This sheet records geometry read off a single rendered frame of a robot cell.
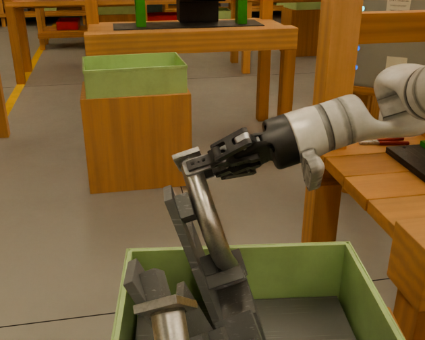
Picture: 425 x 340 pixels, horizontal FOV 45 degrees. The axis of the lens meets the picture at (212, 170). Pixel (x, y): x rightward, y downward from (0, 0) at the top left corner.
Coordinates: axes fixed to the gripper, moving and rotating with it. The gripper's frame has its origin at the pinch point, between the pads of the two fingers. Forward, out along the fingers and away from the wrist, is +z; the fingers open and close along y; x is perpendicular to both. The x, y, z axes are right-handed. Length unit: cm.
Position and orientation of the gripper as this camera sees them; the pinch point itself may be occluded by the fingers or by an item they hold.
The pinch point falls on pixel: (198, 169)
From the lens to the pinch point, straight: 74.1
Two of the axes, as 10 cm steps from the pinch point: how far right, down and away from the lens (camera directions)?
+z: -9.5, 3.1, 0.2
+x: 2.9, 8.9, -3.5
